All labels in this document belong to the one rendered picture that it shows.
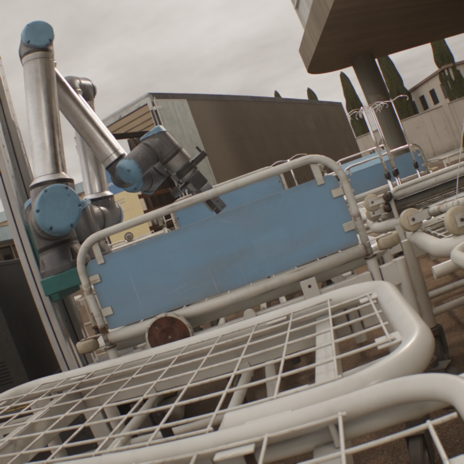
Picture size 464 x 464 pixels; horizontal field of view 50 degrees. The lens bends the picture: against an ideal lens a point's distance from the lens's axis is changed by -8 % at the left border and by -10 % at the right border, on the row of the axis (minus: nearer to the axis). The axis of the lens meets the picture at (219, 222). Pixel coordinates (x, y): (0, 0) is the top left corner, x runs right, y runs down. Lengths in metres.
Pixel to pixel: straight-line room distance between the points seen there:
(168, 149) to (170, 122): 10.11
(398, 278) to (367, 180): 3.21
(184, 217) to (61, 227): 1.83
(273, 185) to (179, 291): 2.05
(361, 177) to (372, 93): 8.34
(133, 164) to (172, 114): 10.37
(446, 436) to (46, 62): 1.63
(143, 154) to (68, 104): 0.35
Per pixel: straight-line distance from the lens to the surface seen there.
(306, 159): 1.37
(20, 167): 2.30
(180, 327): 1.35
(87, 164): 2.46
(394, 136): 12.73
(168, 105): 12.13
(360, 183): 4.58
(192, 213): 3.38
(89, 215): 2.30
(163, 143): 1.82
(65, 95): 1.94
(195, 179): 1.81
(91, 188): 2.45
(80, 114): 1.93
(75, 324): 2.25
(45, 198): 1.64
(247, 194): 3.36
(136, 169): 1.77
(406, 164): 4.63
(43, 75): 1.80
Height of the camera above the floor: 0.70
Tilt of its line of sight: level
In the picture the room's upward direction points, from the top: 20 degrees counter-clockwise
